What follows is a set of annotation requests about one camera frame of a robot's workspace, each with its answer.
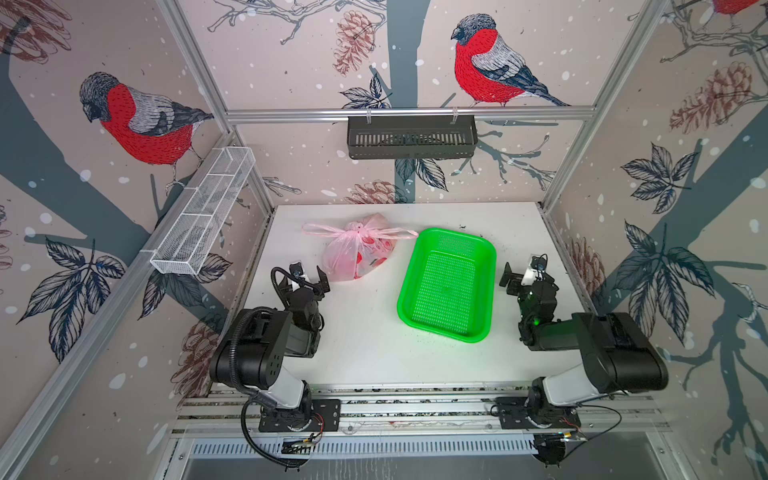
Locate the pink plastic bag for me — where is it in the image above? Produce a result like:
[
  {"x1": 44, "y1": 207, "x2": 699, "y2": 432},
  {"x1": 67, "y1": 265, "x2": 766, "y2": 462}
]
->
[{"x1": 302, "y1": 213, "x2": 419, "y2": 282}]

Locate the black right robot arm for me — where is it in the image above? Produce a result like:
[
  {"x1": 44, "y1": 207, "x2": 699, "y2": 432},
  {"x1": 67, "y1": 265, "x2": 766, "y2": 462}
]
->
[{"x1": 499, "y1": 254, "x2": 669, "y2": 422}]

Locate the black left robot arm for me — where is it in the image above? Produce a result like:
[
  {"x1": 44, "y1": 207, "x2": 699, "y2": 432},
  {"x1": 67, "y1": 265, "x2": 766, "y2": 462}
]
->
[{"x1": 209, "y1": 262, "x2": 330, "y2": 427}]

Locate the green plastic basket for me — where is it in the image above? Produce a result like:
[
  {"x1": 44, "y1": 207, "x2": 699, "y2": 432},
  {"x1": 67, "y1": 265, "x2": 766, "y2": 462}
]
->
[{"x1": 397, "y1": 228, "x2": 497, "y2": 343}]

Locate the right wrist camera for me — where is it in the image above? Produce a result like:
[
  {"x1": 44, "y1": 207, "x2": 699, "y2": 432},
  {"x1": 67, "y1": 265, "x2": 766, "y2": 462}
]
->
[{"x1": 521, "y1": 266, "x2": 540, "y2": 286}]

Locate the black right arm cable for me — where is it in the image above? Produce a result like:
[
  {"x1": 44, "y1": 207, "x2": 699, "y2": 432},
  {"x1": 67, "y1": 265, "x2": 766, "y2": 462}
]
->
[{"x1": 563, "y1": 404, "x2": 624, "y2": 445}]

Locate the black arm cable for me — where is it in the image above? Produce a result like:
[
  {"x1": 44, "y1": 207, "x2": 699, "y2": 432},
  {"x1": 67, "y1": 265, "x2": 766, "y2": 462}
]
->
[
  {"x1": 239, "y1": 398, "x2": 313, "y2": 469},
  {"x1": 563, "y1": 404, "x2": 624, "y2": 445}
]

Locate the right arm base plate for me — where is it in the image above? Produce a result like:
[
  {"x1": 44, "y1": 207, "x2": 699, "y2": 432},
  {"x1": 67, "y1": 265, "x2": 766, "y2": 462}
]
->
[{"x1": 491, "y1": 396, "x2": 581, "y2": 431}]

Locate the white wire mesh shelf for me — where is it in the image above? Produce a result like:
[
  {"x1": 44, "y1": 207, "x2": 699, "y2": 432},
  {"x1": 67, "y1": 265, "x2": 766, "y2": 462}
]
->
[{"x1": 150, "y1": 146, "x2": 255, "y2": 275}]

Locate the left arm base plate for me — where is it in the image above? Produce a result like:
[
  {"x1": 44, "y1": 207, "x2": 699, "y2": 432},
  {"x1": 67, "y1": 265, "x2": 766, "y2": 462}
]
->
[{"x1": 258, "y1": 399, "x2": 341, "y2": 433}]

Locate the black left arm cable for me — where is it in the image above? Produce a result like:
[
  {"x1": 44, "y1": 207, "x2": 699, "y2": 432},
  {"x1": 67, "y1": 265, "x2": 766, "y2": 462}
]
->
[{"x1": 239, "y1": 398, "x2": 313, "y2": 469}]

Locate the black hanging wire basket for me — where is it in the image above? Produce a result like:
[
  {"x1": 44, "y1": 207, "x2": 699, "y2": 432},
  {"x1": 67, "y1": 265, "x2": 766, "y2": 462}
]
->
[{"x1": 347, "y1": 115, "x2": 478, "y2": 160}]

